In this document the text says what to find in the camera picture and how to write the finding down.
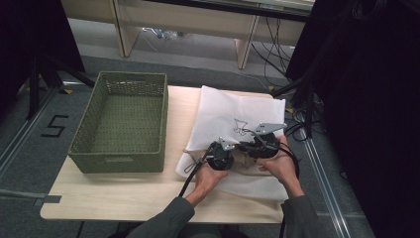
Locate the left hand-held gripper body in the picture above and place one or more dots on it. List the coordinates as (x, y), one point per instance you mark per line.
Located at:
(219, 158)

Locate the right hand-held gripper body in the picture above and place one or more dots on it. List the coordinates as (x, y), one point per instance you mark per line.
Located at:
(264, 147)

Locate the white mesh laundry bag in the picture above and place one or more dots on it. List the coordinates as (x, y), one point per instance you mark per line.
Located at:
(224, 109)

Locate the person's left hand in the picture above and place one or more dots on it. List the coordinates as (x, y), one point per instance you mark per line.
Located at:
(206, 180)

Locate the person's right hand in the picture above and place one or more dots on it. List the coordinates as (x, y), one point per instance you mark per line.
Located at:
(282, 168)

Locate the black metal stand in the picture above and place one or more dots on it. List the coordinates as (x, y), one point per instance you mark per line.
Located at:
(308, 102)

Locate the green woven basket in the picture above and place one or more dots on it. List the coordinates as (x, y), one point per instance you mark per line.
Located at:
(128, 122)

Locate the black curtain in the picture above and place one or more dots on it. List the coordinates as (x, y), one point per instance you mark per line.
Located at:
(29, 33)
(369, 99)

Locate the grey tape strip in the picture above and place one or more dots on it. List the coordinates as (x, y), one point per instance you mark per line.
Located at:
(46, 199)

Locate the black tripod stand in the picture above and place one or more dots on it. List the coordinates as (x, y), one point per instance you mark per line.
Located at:
(36, 86)

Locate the metal floor rail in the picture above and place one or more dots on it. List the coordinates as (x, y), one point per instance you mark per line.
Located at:
(20, 135)
(325, 185)

